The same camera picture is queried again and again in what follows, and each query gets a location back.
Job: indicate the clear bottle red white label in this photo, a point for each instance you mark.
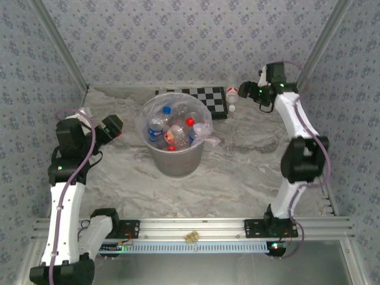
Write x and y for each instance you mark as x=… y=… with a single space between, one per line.
x=232 y=95

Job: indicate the clear bottle blue cap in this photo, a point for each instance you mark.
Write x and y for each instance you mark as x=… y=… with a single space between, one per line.
x=167 y=110

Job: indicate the clear bottle orange red label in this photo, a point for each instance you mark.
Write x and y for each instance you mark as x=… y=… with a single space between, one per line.
x=168 y=137

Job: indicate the grey plastic bin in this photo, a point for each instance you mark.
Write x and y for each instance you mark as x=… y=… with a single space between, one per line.
x=178 y=163

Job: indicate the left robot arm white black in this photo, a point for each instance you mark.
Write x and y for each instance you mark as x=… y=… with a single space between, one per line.
x=63 y=207

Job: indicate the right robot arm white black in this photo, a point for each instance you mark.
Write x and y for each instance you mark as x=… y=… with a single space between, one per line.
x=289 y=118

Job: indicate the black grey checkerboard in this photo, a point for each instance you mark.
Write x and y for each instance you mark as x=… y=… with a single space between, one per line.
x=213 y=101

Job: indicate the brass binder clip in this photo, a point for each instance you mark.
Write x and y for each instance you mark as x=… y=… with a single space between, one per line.
x=191 y=236

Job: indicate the grey metal panel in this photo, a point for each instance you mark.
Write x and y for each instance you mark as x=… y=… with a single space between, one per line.
x=190 y=270

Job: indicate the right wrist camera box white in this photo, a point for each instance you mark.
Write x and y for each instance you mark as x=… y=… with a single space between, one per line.
x=262 y=77

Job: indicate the aluminium back rail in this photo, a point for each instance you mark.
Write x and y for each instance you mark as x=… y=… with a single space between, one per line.
x=133 y=85

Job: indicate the aluminium frame post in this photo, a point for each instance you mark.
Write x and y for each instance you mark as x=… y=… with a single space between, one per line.
x=320 y=44
x=62 y=44

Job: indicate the aluminium front rail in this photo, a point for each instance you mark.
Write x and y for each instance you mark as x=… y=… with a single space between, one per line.
x=190 y=227

